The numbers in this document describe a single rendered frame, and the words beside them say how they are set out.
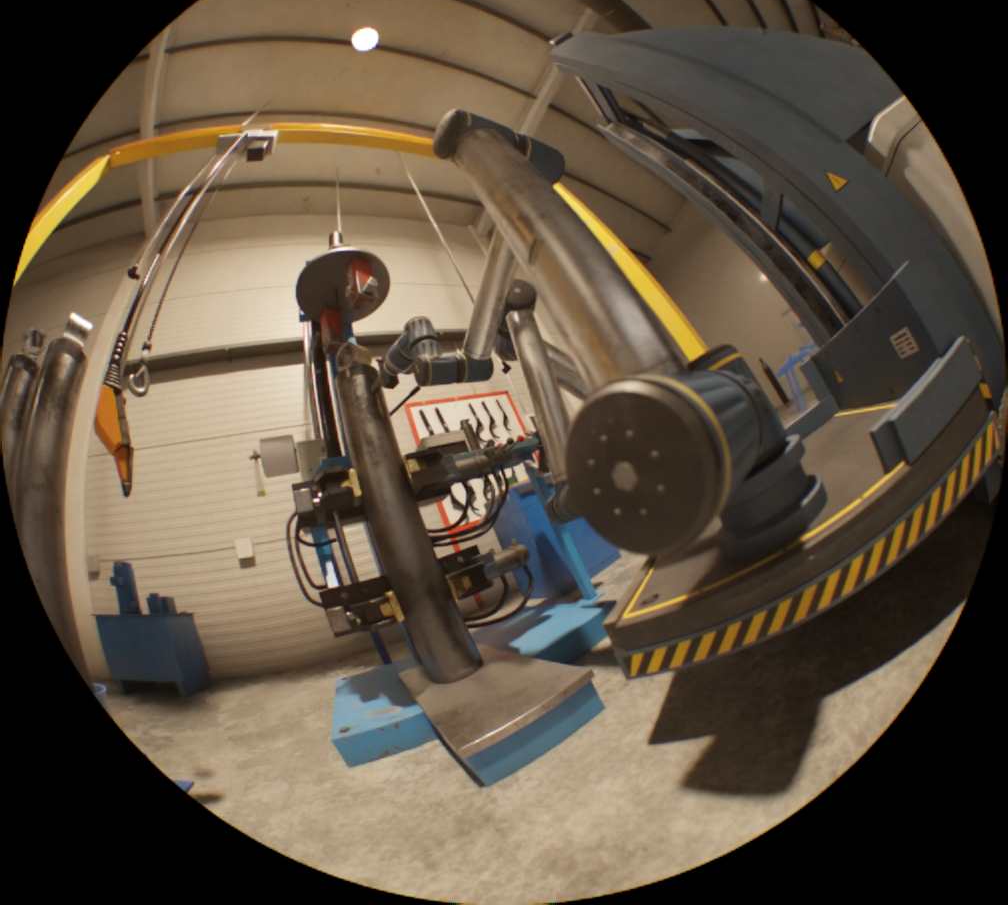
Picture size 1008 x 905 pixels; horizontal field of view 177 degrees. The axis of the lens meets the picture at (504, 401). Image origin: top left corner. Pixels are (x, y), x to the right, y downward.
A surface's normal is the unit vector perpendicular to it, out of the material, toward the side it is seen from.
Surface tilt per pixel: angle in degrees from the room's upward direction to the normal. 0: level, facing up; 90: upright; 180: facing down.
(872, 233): 90
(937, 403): 90
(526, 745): 90
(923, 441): 90
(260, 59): 173
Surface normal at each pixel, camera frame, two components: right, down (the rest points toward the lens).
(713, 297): -0.82, 0.12
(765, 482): -0.55, -0.11
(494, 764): 0.43, -0.53
